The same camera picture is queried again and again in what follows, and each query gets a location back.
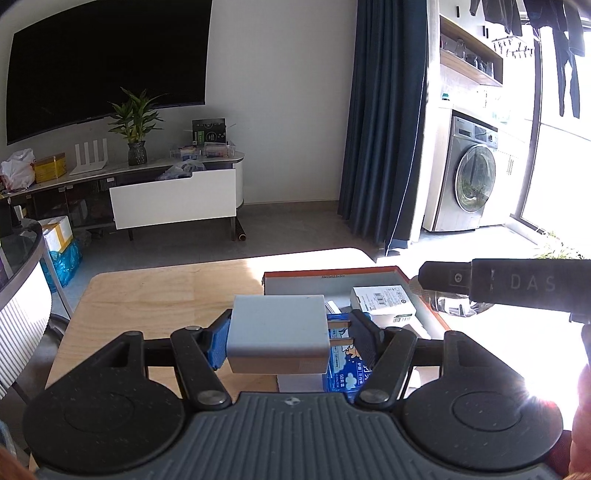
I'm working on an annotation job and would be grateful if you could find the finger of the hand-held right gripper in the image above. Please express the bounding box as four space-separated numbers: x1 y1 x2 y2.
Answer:
418 261 474 296

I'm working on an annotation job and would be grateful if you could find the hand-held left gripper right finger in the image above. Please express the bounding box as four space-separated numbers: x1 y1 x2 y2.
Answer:
348 310 502 409

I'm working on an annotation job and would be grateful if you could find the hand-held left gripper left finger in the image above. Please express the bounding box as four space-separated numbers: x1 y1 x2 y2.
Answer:
90 308 234 411

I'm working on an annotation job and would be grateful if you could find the clear bottle white cap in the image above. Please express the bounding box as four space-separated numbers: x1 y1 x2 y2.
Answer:
409 274 495 319

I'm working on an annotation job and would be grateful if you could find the blue tin box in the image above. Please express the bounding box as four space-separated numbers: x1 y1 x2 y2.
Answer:
323 311 384 393

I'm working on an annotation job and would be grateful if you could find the white adapter box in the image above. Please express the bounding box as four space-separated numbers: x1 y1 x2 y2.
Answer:
349 285 419 329

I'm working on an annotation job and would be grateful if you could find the white charger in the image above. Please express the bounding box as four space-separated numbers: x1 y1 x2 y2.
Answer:
226 294 355 376

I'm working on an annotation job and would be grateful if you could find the orange cardboard box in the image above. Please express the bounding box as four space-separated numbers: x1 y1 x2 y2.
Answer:
262 265 455 394

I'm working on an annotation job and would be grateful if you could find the person's right hand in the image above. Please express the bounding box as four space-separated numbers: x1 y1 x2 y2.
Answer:
561 367 591 480

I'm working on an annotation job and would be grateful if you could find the green balcony plant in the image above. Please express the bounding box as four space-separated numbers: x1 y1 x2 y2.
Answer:
531 233 589 261

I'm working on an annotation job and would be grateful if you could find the silver washing machine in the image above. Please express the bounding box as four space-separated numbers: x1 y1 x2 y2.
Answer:
422 108 502 232

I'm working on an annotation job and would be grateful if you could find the white television cabinet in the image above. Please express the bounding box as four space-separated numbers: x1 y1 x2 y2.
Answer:
0 154 245 241

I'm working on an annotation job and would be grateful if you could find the blue plastic bag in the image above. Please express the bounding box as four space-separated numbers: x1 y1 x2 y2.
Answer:
41 240 83 291

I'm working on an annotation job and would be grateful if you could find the dark blue curtain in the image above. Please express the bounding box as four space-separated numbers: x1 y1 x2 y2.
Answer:
337 0 428 257

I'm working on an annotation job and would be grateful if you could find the pale crumpled plastic bag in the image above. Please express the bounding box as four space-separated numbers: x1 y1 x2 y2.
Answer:
156 160 206 182

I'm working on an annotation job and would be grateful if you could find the clear plastic organizer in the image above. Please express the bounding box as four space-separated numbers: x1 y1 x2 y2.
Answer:
170 142 236 160

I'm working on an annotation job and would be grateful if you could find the cardboard box yellow tape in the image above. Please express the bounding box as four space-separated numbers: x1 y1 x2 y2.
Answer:
39 216 75 252

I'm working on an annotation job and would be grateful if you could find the curved white ribbed counter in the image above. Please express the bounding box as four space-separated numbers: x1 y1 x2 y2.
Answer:
0 217 70 402

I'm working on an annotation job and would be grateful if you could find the plant in dark vase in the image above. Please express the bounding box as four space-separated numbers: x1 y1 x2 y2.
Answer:
107 87 168 167

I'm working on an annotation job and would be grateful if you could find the black green box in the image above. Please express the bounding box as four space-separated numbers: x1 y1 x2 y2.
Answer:
191 118 228 145

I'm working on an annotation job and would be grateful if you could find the white router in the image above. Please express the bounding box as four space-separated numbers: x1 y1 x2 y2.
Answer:
69 139 109 176

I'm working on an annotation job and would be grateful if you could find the dark hanging garment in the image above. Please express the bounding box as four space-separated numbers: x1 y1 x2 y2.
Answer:
524 0 583 118
468 0 525 35

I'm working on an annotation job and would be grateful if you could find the peg drying hanger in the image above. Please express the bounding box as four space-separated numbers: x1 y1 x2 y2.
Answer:
492 37 535 58

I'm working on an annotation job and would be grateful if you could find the white plastic bag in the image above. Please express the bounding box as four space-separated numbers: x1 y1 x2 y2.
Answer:
0 148 37 191

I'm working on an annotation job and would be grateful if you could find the black television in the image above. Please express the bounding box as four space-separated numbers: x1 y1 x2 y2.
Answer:
6 0 213 146

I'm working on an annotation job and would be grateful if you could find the wooden wall shelf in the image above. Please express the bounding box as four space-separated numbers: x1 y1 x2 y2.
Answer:
438 14 504 88

